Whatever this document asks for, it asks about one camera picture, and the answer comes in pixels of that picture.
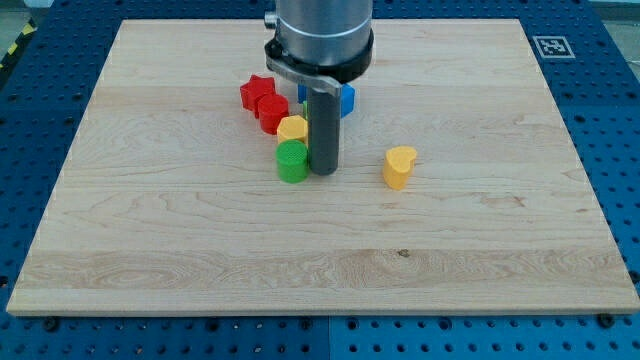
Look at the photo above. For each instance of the yellow hexagon block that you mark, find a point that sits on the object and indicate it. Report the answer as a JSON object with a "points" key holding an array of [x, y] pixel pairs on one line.
{"points": [[293, 128]]}

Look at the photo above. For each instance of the red star block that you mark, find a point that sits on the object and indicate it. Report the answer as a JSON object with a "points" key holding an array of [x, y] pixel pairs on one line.
{"points": [[253, 90]]}

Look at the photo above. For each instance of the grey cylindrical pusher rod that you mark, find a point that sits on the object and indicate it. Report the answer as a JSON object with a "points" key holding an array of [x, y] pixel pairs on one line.
{"points": [[323, 131]]}

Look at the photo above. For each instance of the yellow heart block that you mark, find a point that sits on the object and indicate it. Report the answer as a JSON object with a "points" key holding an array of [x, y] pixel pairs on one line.
{"points": [[398, 166]]}

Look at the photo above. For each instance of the green cylinder block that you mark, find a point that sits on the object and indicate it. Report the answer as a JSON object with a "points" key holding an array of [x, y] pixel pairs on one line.
{"points": [[292, 161]]}

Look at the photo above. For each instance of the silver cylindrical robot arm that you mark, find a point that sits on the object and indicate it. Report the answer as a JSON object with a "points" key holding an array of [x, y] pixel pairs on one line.
{"points": [[321, 45]]}

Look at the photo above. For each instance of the light wooden board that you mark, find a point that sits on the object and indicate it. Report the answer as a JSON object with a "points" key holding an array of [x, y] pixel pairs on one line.
{"points": [[169, 204]]}

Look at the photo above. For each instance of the black yellow hazard tape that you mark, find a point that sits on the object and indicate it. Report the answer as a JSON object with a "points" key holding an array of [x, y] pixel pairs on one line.
{"points": [[19, 45]]}

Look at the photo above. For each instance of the red cylinder block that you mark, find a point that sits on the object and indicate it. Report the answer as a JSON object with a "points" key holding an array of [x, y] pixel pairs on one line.
{"points": [[272, 109]]}

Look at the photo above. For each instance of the blue cube block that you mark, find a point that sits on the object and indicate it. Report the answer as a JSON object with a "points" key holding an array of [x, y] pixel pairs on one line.
{"points": [[347, 102]]}

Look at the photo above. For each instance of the white fiducial marker tag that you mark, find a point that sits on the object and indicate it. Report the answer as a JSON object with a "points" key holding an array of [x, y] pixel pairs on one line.
{"points": [[553, 47]]}

